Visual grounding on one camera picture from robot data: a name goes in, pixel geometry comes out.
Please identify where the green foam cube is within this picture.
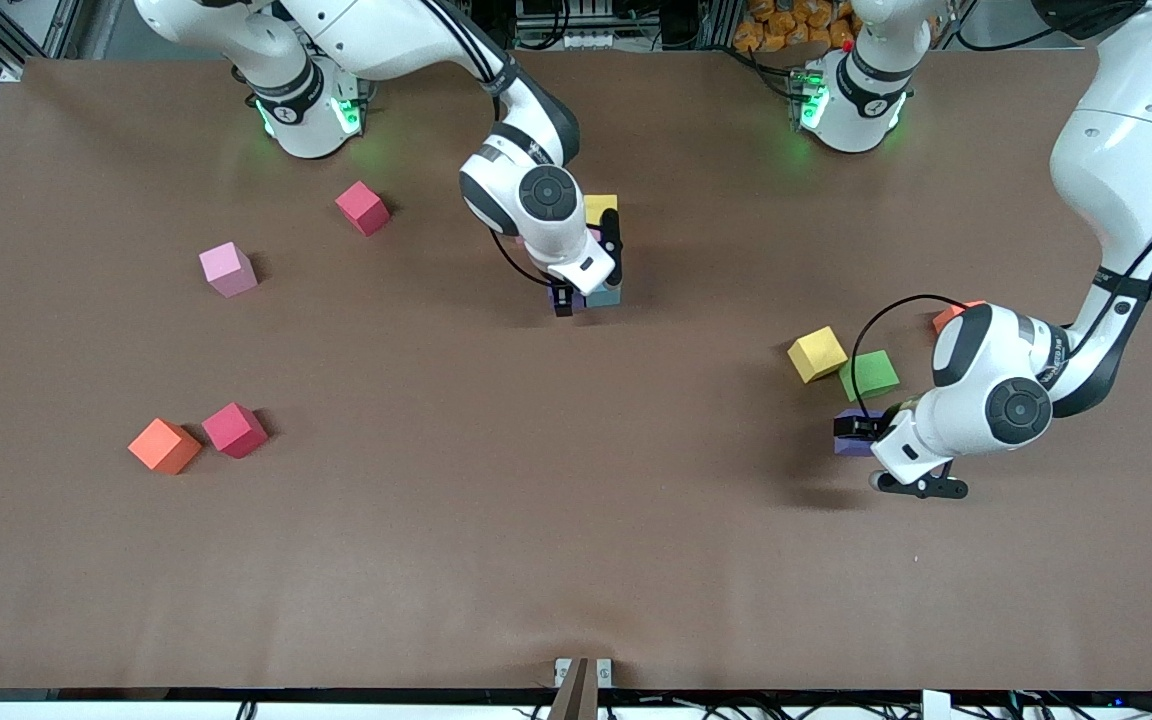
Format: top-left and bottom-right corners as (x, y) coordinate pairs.
(838, 350), (901, 403)

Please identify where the crimson foam cube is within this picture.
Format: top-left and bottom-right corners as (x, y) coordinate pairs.
(335, 180), (392, 237)
(201, 402), (269, 460)

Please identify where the orange foam cube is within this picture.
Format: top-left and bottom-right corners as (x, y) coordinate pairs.
(932, 300), (987, 334)
(128, 417), (202, 476)

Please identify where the white equipment box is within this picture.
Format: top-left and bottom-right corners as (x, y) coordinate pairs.
(514, 0), (637, 51)

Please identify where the brown table mat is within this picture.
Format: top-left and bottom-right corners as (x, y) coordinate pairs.
(0, 48), (1152, 693)

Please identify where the orange snack bag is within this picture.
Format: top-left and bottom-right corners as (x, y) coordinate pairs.
(733, 0), (857, 53)

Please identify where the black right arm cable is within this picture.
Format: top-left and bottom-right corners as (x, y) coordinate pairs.
(426, 0), (562, 291)

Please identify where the silver camera pole bracket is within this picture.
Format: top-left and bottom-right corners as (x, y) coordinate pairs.
(553, 656), (614, 691)

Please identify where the aluminium frame rail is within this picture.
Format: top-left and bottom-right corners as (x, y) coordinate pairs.
(546, 657), (600, 720)

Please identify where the silver aluminium frame post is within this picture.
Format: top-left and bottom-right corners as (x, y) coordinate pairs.
(0, 0), (87, 83)

